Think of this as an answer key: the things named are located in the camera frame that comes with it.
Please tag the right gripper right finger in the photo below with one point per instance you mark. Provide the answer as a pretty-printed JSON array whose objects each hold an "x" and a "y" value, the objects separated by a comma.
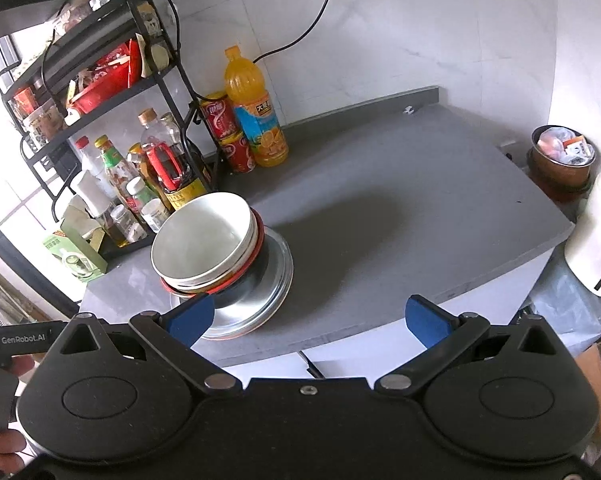
[{"x": 447, "y": 340}]

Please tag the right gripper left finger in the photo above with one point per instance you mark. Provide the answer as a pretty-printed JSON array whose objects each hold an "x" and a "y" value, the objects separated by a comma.
[{"x": 173, "y": 334}]

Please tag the white Sweet Bakery plate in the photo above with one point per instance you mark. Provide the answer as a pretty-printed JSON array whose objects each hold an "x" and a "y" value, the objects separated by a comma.
[{"x": 252, "y": 300}]

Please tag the white ceramic bowl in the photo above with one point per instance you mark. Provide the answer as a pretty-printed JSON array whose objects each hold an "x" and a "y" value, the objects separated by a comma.
[{"x": 204, "y": 241}]

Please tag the black metal kitchen rack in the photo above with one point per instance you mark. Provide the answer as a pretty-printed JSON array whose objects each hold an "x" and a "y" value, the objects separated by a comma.
[{"x": 105, "y": 60}]

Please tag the person's left hand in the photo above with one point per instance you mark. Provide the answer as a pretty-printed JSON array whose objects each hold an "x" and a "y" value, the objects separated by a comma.
[{"x": 11, "y": 443}]

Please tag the red rimmed black bowl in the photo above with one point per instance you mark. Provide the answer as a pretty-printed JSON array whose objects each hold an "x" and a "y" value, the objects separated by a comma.
[{"x": 231, "y": 277}]

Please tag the clear oil bottle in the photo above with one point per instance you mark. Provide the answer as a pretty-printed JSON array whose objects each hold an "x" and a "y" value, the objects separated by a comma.
[{"x": 123, "y": 226}]

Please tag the green matcha carton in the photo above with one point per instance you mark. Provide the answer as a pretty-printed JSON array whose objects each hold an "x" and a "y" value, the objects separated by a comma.
[{"x": 75, "y": 254}]

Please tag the white label jar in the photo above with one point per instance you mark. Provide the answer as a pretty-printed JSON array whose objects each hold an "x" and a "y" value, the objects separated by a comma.
[{"x": 155, "y": 214}]

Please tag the red drink can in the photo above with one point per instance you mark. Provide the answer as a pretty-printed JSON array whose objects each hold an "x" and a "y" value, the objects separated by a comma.
[
  {"x": 218, "y": 111},
  {"x": 238, "y": 153}
]

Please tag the brown pot with bags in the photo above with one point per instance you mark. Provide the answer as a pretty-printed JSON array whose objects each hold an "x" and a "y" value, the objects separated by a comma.
[{"x": 561, "y": 162}]

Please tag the red drink can upper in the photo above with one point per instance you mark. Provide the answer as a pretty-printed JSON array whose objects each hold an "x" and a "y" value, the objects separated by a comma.
[{"x": 218, "y": 111}]

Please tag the orange juice bottle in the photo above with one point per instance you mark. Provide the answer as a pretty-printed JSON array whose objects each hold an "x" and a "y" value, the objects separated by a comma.
[{"x": 246, "y": 87}]

